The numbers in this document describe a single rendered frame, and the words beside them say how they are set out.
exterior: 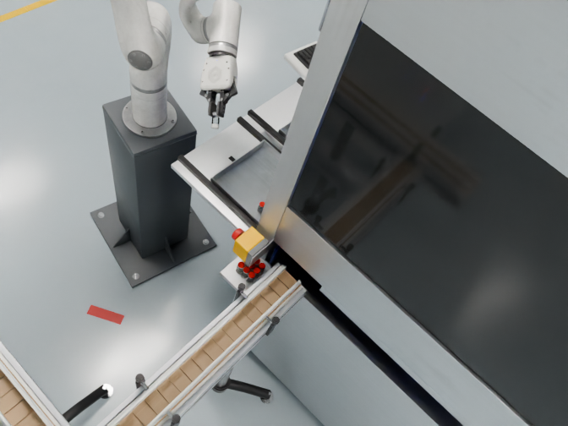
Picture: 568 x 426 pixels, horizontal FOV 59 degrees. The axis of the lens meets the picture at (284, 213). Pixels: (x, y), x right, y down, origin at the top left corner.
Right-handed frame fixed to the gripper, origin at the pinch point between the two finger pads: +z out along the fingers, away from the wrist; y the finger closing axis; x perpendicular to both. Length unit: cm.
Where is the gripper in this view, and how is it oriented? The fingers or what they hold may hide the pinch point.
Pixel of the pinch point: (216, 109)
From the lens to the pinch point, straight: 149.4
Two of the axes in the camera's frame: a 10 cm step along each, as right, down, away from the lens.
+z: -0.9, 9.9, -0.7
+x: 4.1, 1.0, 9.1
